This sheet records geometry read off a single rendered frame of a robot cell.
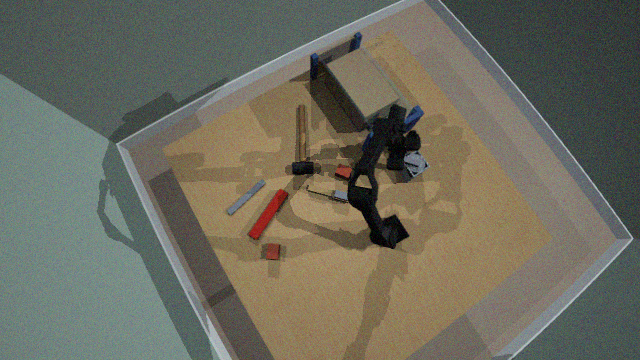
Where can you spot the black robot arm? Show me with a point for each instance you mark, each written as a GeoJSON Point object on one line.
{"type": "Point", "coordinates": [386, 132]}

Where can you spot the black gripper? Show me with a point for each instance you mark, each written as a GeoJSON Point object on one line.
{"type": "Point", "coordinates": [396, 156]}

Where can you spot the wooden-handled mallet with black head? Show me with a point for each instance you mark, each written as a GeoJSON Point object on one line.
{"type": "Point", "coordinates": [302, 167]}

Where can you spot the dark blue rectangular frame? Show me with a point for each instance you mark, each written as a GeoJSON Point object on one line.
{"type": "Point", "coordinates": [413, 119]}

